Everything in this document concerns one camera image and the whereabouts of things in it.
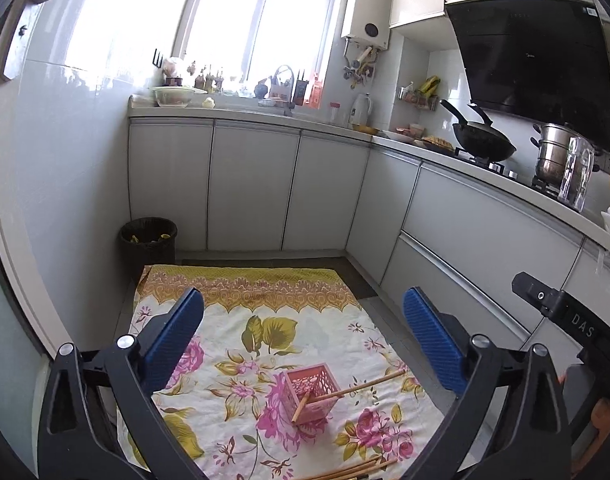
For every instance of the person's right hand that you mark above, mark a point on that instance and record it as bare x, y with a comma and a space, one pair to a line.
604, 414

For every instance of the floral printed cloth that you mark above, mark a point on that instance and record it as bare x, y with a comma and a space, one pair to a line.
265, 310

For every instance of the green glass bowl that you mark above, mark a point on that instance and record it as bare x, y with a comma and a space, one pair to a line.
172, 96

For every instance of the pale flower ornament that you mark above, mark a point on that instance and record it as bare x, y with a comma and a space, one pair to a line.
172, 67

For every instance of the jar with red lid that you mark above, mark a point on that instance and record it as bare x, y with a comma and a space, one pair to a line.
334, 114

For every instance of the row of small figurines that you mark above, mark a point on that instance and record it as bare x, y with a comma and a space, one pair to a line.
207, 80

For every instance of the pink plastic utensil holder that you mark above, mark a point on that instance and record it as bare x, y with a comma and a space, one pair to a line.
315, 380

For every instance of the small black rack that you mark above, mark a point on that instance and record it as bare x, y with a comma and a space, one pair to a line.
157, 59

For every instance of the white cabinet with doors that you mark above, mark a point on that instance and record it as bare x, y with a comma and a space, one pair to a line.
250, 185

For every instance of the wall spice rack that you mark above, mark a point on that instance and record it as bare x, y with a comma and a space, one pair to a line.
412, 97

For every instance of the gas stove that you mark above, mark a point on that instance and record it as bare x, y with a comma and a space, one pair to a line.
510, 173

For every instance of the orange bottle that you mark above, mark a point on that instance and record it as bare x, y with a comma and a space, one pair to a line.
315, 92

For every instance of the yellow bag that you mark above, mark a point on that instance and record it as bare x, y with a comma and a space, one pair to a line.
430, 85

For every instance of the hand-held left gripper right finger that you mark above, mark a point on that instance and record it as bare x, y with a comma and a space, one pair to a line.
430, 340

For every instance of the water heater pipes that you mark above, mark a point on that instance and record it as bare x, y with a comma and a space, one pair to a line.
352, 72

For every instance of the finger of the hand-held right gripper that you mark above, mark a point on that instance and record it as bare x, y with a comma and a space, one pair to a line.
535, 292

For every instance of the black range hood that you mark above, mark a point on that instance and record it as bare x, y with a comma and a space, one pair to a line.
535, 60

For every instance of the white water heater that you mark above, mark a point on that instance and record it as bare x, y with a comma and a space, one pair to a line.
367, 10

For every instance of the black wok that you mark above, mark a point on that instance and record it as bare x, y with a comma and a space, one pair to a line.
485, 145

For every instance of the plate of food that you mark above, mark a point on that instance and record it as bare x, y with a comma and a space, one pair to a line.
437, 143

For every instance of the wooden chopstick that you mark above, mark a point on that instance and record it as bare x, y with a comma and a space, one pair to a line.
380, 467
352, 468
372, 475
375, 381
301, 408

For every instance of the small pale garlic bulb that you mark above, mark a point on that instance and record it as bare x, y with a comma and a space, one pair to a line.
208, 103

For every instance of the steel steamer pot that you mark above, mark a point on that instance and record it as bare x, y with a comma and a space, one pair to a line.
552, 155

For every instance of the black trash bin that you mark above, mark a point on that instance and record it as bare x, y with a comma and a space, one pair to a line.
147, 260

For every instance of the white cabinet with drawers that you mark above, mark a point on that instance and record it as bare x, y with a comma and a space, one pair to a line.
460, 220

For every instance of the white flat plate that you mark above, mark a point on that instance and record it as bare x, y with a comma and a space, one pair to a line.
397, 136

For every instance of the kitchen window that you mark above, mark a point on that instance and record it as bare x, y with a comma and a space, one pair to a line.
285, 20

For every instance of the steel kitchen faucet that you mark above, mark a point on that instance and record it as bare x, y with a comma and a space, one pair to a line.
287, 85

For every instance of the clear plastic pitcher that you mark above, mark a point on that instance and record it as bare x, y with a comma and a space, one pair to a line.
577, 180

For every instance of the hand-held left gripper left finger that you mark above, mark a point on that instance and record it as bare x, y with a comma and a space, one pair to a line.
175, 340

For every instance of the yellow dish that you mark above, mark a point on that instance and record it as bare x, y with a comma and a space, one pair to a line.
366, 129

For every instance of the wall outlet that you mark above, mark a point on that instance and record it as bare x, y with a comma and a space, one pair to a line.
609, 161

